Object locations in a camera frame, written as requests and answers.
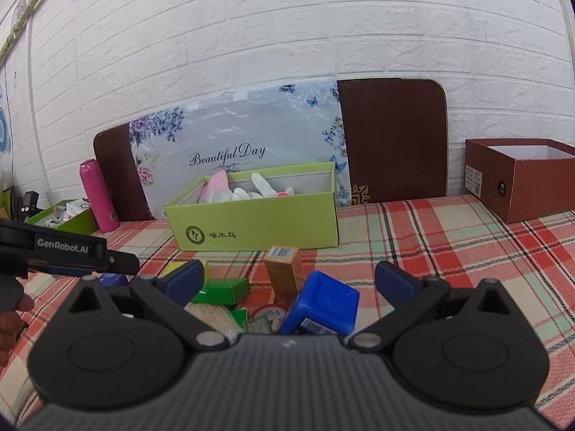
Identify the pack of wooden toothpicks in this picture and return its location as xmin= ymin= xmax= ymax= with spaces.
xmin=184 ymin=302 xmax=244 ymax=343

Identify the blue plastic container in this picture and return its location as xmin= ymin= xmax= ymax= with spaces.
xmin=278 ymin=270 xmax=360 ymax=336

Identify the white cotton glove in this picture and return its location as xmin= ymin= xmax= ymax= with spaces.
xmin=232 ymin=172 xmax=294 ymax=200

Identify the white glove pink cuff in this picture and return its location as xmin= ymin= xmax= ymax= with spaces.
xmin=200 ymin=169 xmax=232 ymax=203

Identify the person left hand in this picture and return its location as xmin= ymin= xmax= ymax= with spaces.
xmin=0 ymin=275 xmax=34 ymax=368

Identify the white yellow medicine box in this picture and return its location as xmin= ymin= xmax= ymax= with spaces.
xmin=161 ymin=259 xmax=211 ymax=279

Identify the green flat box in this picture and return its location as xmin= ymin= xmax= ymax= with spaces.
xmin=191 ymin=278 xmax=250 ymax=306

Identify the green tray of items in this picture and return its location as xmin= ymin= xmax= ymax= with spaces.
xmin=26 ymin=198 xmax=98 ymax=236

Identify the small dark blue box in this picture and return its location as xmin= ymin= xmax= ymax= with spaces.
xmin=97 ymin=273 xmax=130 ymax=288

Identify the pink thermos bottle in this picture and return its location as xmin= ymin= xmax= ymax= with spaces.
xmin=79 ymin=159 xmax=120 ymax=232

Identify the green floral small box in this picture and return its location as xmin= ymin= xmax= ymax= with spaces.
xmin=230 ymin=309 xmax=272 ymax=335

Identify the red round tape tin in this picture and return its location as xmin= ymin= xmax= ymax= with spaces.
xmin=252 ymin=303 xmax=289 ymax=333

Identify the gold tall box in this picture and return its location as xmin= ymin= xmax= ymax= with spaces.
xmin=263 ymin=246 xmax=305 ymax=305

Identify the light green cardboard box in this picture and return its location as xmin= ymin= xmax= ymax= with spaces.
xmin=165 ymin=162 xmax=339 ymax=252

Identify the brown wooden headboard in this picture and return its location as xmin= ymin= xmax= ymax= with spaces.
xmin=93 ymin=78 xmax=447 ymax=221

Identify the brown shoe box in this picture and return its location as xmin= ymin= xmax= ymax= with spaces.
xmin=464 ymin=138 xmax=575 ymax=224

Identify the floral Beautiful Day pillow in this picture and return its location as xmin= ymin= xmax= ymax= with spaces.
xmin=129 ymin=78 xmax=352 ymax=220

